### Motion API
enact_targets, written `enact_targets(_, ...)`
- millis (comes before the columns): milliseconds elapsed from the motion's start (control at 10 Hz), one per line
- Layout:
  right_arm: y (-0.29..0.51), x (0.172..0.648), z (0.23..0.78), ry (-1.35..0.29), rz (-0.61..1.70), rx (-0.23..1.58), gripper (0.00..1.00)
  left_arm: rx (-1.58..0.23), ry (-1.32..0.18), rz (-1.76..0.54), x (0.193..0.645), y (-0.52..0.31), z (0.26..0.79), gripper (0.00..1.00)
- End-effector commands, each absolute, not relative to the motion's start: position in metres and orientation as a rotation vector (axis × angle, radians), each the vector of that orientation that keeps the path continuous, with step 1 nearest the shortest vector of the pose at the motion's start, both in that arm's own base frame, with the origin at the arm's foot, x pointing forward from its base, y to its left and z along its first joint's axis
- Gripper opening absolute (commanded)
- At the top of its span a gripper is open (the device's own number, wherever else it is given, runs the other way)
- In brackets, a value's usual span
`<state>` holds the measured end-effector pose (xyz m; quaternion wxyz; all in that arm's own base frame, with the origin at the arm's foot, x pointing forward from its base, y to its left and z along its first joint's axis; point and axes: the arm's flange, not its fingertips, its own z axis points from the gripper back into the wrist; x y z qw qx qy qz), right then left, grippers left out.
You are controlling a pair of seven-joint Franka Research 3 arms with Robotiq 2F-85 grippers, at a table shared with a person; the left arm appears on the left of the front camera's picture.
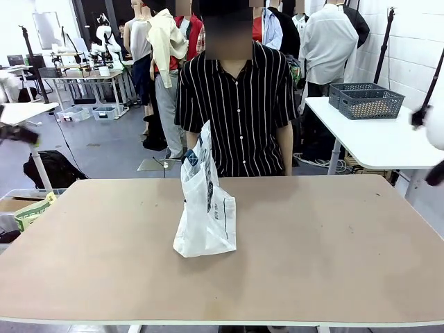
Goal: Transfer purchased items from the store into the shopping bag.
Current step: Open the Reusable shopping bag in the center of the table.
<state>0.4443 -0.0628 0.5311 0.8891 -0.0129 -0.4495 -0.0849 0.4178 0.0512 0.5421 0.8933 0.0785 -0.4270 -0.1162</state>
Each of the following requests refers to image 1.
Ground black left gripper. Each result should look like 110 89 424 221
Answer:
0 123 40 146

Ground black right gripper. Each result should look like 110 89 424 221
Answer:
425 165 444 187

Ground grey plastic mesh basket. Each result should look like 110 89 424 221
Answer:
338 89 406 121
328 83 386 110

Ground white plastic shopping bag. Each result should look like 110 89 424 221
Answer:
172 119 238 259

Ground person's right forearm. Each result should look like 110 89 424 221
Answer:
186 130 203 160

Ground person's left forearm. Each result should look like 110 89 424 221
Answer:
276 119 295 176

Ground white desk with slanted leg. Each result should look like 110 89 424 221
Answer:
0 101 60 190

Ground black backpack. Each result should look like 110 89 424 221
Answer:
23 149 88 190

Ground clear plastic storage bin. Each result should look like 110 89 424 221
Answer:
55 105 93 123
92 106 122 121

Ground white side table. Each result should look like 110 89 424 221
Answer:
304 96 444 200

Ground black tripod stand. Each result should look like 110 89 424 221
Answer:
17 23 52 105
373 6 398 85

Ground green printed cardboard box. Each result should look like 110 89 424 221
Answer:
12 191 58 234

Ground background work table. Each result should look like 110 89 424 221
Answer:
40 59 137 116

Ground whiteboard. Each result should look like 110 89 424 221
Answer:
32 11 64 50

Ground mannequin with grey tank top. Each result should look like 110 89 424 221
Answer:
123 0 155 108

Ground black photo umbrella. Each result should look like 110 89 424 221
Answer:
342 3 371 49

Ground mannequin with white shirt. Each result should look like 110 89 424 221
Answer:
298 0 359 98

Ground mannequin with cream jacket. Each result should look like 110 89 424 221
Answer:
144 0 191 160

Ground mannequin with red vest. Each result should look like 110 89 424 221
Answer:
173 13 206 62

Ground person in black striped shirt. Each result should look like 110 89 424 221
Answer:
174 0 300 178

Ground mannequin with black jacket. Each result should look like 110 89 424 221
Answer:
262 0 302 62

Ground metal mannequin base plate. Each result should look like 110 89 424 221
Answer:
137 157 184 172

